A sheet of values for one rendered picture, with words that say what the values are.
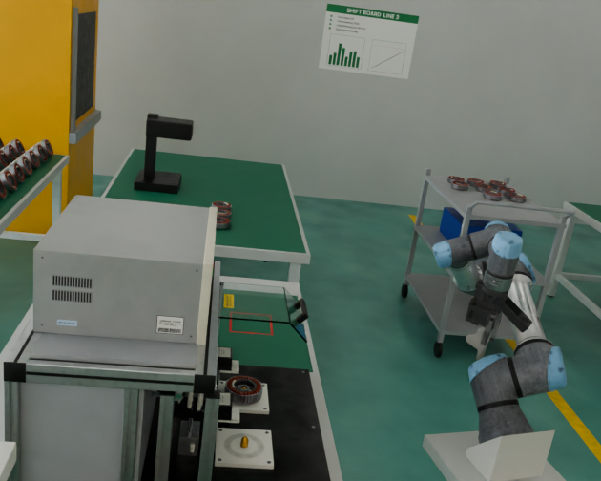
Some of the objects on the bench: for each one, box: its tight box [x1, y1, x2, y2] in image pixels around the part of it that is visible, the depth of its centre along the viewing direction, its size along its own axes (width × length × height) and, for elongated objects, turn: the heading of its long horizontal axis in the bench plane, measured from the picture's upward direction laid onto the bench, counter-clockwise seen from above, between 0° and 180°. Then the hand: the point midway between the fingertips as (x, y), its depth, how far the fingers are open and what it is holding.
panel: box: [134, 389, 157, 481], centre depth 185 cm, size 1×66×30 cm, turn 165°
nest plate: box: [218, 381, 269, 414], centre depth 205 cm, size 15×15×1 cm
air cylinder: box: [177, 420, 200, 456], centre depth 179 cm, size 5×8×6 cm
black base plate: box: [141, 365, 331, 481], centre depth 194 cm, size 47×64×2 cm
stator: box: [224, 375, 263, 405], centre depth 204 cm, size 11×11×4 cm
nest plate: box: [215, 428, 274, 470], centre depth 182 cm, size 15×15×1 cm
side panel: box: [4, 381, 139, 481], centre depth 153 cm, size 28×3×32 cm, turn 75°
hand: (487, 349), depth 196 cm, fingers open, 11 cm apart
